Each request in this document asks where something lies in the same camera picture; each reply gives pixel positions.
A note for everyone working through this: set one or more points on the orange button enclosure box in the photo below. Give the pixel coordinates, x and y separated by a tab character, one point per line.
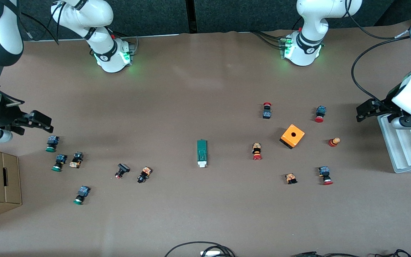
296	139

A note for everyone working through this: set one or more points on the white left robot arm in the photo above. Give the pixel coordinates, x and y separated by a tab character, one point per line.
307	53

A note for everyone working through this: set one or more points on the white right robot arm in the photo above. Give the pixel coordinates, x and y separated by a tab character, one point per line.
105	57

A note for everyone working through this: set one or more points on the green push button blue block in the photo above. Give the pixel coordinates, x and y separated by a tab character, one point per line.
82	192
52	141
60	159

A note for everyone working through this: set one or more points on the red yellow emergency button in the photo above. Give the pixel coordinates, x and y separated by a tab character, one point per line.
257	150

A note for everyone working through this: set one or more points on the white ridged tray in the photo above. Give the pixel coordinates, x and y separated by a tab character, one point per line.
409	150

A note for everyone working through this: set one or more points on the black square button red tip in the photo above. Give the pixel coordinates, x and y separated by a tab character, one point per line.
122	168

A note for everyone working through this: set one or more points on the black orange push button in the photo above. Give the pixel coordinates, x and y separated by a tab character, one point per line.
145	174
76	160

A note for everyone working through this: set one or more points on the red yellow mushroom button head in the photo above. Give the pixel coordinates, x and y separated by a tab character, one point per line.
333	142

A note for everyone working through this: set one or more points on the red push button black block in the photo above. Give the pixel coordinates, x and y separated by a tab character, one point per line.
267	113

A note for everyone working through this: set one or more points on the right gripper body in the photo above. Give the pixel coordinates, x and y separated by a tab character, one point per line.
1	115

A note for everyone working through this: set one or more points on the small orange contact block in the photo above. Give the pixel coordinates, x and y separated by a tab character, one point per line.
290	178

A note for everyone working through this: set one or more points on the black vertical divider strip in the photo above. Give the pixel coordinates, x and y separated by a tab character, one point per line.
191	16

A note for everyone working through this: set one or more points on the red push button blue block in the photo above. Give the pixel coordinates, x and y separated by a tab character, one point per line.
324	172
321	110

